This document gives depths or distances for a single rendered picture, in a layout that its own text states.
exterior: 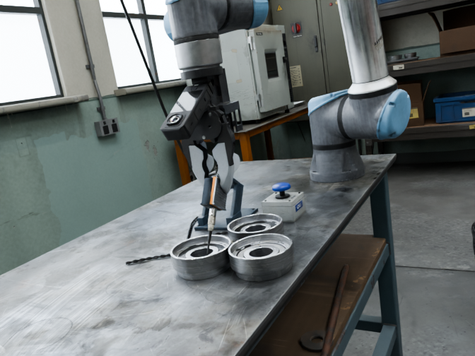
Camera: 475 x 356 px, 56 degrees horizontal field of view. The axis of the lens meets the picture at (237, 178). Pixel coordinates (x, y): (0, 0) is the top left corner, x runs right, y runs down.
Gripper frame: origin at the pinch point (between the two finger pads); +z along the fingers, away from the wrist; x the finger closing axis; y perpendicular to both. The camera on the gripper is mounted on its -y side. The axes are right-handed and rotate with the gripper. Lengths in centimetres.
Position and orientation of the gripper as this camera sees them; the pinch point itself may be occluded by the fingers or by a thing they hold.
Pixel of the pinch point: (215, 188)
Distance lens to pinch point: 77.1
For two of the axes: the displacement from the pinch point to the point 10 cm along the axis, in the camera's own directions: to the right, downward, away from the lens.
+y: 4.3, -2.7, 8.6
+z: 1.6, 9.6, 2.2
